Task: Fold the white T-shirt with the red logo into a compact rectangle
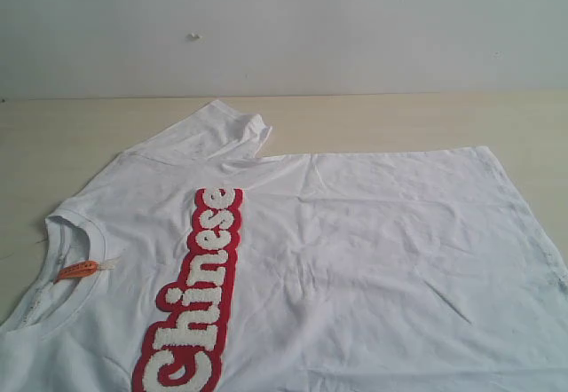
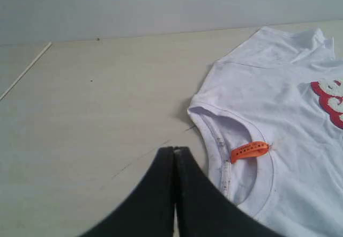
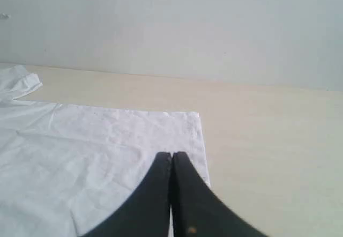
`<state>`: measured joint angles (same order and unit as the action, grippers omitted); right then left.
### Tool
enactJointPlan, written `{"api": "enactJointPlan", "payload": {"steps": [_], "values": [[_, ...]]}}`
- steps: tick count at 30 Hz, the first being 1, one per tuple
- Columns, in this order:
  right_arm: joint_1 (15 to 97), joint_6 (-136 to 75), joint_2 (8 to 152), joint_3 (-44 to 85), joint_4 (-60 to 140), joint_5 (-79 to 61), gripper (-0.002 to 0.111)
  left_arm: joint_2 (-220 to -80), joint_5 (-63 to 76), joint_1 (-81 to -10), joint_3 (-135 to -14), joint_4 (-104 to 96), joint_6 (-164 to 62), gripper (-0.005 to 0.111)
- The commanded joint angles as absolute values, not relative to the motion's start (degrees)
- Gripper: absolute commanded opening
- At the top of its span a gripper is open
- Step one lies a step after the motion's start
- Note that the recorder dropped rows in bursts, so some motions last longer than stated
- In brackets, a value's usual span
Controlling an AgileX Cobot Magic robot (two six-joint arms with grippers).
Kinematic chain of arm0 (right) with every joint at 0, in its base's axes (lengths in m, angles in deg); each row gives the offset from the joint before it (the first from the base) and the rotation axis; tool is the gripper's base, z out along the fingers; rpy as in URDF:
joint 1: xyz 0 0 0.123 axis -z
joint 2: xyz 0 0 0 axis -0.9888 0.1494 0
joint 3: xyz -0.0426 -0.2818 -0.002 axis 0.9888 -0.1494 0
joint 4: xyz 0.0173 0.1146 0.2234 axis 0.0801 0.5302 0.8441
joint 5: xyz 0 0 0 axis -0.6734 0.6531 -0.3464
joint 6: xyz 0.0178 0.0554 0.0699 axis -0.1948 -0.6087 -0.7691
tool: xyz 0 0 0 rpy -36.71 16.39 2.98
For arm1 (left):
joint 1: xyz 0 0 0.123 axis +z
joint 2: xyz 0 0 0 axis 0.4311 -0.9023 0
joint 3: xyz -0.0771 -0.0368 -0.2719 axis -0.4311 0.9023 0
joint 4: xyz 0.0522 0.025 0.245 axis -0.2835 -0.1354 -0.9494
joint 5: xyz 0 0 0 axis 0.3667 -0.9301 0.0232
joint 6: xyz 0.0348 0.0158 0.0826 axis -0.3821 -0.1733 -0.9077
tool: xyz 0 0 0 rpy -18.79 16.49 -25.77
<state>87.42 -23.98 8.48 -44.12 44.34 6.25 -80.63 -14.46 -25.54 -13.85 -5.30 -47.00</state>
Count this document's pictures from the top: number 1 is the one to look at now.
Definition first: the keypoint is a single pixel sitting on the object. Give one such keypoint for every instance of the white t-shirt red lettering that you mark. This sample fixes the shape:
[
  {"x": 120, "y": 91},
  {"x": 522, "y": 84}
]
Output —
[{"x": 422, "y": 271}]

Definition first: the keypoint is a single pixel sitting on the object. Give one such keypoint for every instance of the orange neck label tag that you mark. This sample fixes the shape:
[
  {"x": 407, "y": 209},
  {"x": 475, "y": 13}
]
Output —
[{"x": 84, "y": 269}]

